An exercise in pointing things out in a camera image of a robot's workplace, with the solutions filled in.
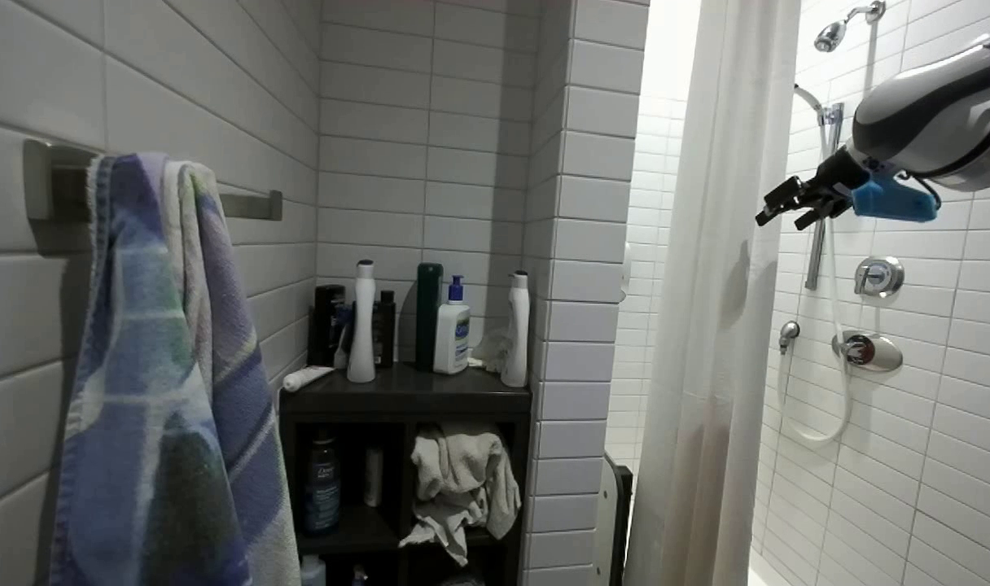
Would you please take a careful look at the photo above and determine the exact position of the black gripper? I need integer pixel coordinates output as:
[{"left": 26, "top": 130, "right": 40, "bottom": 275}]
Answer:
[{"left": 753, "top": 145, "right": 878, "bottom": 235}]

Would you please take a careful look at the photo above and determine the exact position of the pale blue bottle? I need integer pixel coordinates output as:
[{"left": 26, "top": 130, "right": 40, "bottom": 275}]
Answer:
[{"left": 297, "top": 552, "right": 332, "bottom": 586}]

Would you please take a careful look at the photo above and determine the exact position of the tall white bottle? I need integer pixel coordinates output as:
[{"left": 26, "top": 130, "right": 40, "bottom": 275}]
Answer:
[{"left": 346, "top": 256, "right": 381, "bottom": 388}]

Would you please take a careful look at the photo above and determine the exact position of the lotion bottle with blue pump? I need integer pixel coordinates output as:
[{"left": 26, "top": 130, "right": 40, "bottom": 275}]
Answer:
[{"left": 430, "top": 270, "right": 476, "bottom": 382}]

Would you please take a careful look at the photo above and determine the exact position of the small white bottle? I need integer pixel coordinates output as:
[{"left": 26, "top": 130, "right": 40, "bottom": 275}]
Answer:
[{"left": 357, "top": 443, "right": 387, "bottom": 511}]

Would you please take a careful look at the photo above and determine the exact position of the metal towel bar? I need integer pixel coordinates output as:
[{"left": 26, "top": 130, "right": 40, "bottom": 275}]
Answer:
[{"left": 18, "top": 136, "right": 289, "bottom": 260}]

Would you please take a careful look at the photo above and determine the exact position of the white shower hose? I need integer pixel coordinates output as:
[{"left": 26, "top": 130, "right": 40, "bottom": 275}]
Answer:
[{"left": 775, "top": 215, "right": 857, "bottom": 450}]

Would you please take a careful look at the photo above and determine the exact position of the blue patterned towel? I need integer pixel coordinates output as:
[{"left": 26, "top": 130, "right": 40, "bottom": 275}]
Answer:
[{"left": 45, "top": 151, "right": 302, "bottom": 586}]

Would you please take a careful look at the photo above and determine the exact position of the tall dark green bottle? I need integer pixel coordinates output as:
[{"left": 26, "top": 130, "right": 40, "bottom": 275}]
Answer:
[{"left": 409, "top": 260, "right": 449, "bottom": 376}]

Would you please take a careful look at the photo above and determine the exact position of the chrome hose outlet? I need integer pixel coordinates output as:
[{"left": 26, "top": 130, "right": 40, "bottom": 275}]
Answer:
[{"left": 775, "top": 315, "right": 809, "bottom": 357}]

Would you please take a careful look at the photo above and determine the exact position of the white soap dish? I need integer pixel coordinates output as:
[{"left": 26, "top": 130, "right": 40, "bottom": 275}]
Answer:
[{"left": 276, "top": 361, "right": 340, "bottom": 396}]

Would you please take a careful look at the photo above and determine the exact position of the black shelf unit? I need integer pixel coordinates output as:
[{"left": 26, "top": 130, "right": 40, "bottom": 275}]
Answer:
[{"left": 276, "top": 361, "right": 535, "bottom": 586}]

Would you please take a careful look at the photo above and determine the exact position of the slim dark bottle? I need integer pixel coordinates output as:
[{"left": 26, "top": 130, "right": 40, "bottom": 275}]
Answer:
[{"left": 371, "top": 286, "right": 400, "bottom": 370}]

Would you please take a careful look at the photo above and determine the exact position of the white shower curtain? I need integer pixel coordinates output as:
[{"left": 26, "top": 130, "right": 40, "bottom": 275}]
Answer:
[{"left": 621, "top": 0, "right": 809, "bottom": 586}]

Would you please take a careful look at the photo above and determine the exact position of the chrome shower head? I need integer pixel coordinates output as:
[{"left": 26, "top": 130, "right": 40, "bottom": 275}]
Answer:
[{"left": 810, "top": 0, "right": 890, "bottom": 55}]

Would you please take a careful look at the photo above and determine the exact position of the black bottle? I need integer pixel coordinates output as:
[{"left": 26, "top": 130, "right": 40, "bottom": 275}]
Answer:
[{"left": 305, "top": 279, "right": 353, "bottom": 370}]

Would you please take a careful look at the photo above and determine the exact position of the white bottle with round cap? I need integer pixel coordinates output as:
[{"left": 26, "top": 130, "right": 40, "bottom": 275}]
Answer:
[{"left": 499, "top": 266, "right": 535, "bottom": 395}]

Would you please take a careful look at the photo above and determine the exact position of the metal shower slide bar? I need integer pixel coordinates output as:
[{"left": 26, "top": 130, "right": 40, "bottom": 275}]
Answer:
[{"left": 791, "top": 81, "right": 851, "bottom": 297}]

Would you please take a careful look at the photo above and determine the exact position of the chrome valve with lever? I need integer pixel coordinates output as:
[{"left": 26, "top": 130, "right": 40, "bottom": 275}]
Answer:
[{"left": 827, "top": 328, "right": 908, "bottom": 377}]

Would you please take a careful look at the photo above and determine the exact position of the crumpled white cloth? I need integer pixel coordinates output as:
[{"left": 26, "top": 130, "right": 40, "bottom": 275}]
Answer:
[{"left": 397, "top": 423, "right": 528, "bottom": 570}]

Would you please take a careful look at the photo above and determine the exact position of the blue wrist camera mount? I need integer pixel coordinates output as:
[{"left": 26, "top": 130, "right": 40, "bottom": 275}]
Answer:
[{"left": 843, "top": 168, "right": 944, "bottom": 228}]

